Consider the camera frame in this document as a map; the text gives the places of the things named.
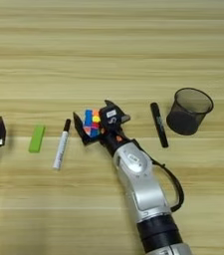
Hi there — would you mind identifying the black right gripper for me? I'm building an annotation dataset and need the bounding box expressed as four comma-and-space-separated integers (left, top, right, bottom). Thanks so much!
72, 99, 141, 157

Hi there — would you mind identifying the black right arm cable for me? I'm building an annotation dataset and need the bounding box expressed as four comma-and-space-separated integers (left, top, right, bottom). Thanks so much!
147, 157, 185, 213

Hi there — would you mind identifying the black marker pen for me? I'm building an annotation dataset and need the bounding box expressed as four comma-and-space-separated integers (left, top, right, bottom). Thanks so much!
149, 102, 169, 149

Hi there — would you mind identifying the multicoloured puzzle cube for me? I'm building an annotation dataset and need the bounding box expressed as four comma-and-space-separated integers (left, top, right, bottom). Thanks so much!
83, 109, 102, 138

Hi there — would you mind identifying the black mesh cup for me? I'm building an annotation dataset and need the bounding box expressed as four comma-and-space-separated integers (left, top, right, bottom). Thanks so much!
165, 87, 215, 136

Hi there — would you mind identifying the white marker with black cap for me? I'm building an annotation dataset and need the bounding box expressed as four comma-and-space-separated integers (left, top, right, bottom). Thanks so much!
52, 119, 73, 171

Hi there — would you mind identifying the green rectangular block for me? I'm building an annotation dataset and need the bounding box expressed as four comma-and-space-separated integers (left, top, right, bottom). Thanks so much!
28, 125, 47, 154

